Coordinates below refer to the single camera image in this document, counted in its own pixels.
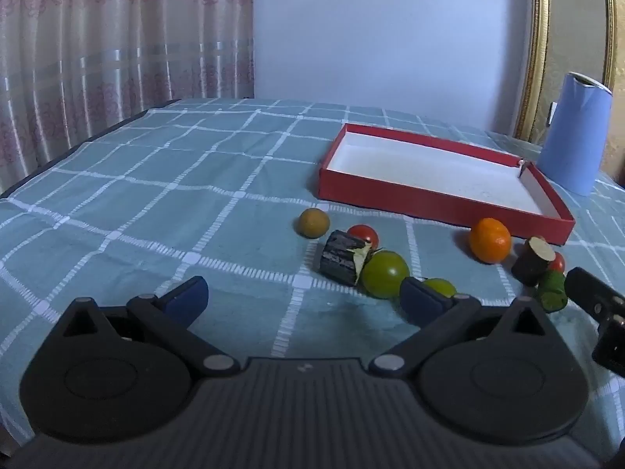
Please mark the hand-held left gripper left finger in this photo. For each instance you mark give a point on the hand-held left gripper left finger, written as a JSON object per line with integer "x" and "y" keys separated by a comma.
{"x": 188, "y": 298}

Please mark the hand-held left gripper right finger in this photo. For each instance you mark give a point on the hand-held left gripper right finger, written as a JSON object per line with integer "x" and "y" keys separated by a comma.
{"x": 420, "y": 300}

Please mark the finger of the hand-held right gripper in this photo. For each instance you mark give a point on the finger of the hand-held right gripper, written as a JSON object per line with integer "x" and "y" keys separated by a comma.
{"x": 588, "y": 288}
{"x": 610, "y": 349}

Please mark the large green tomato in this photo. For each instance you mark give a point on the large green tomato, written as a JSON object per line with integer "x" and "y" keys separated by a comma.
{"x": 385, "y": 274}

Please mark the brown sugarcane stub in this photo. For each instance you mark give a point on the brown sugarcane stub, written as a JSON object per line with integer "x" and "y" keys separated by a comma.
{"x": 532, "y": 261}

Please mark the dark sugarcane piece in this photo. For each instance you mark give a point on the dark sugarcane piece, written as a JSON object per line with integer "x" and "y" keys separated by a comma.
{"x": 341, "y": 264}

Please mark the red shallow cardboard box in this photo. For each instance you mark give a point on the red shallow cardboard box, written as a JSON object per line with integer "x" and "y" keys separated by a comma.
{"x": 429, "y": 171}

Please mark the brown round longan fruit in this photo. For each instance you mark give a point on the brown round longan fruit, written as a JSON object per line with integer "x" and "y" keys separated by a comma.
{"x": 312, "y": 223}

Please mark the small green tomato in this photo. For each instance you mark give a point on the small green tomato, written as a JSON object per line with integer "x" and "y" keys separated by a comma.
{"x": 441, "y": 286}

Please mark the green cucumber piece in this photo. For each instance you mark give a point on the green cucumber piece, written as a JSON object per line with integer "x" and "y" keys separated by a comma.
{"x": 551, "y": 292}

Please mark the small red tomato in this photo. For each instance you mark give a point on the small red tomato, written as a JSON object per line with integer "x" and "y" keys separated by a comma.
{"x": 557, "y": 263}

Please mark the large red tomato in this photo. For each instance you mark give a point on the large red tomato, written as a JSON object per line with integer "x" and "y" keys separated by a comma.
{"x": 365, "y": 234}

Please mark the orange tangerine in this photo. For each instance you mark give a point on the orange tangerine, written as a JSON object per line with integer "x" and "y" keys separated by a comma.
{"x": 490, "y": 240}

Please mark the teal checkered tablecloth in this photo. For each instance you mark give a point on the teal checkered tablecloth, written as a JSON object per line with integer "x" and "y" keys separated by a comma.
{"x": 146, "y": 180}

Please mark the beige floral curtain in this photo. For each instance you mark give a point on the beige floral curtain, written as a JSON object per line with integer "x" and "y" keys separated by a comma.
{"x": 112, "y": 58}

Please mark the white wall socket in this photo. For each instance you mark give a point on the white wall socket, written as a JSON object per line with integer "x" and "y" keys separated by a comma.
{"x": 554, "y": 109}

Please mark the gold ornate frame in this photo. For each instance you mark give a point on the gold ornate frame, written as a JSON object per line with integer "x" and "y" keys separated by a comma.
{"x": 534, "y": 58}

